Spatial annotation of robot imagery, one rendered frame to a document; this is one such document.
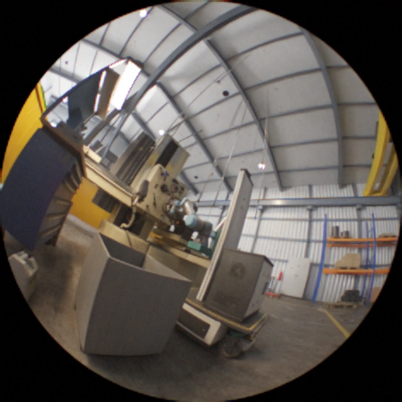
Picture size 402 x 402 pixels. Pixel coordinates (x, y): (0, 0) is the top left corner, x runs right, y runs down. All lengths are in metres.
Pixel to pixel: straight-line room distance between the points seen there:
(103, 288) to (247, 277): 0.87
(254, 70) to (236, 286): 7.95
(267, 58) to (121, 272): 8.05
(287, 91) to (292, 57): 1.85
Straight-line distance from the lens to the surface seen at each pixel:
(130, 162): 3.04
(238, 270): 1.09
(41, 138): 1.26
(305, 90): 7.99
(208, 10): 8.66
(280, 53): 7.92
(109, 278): 0.53
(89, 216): 4.57
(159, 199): 2.45
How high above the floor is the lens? 0.68
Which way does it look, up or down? 22 degrees up
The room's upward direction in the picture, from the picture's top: 22 degrees clockwise
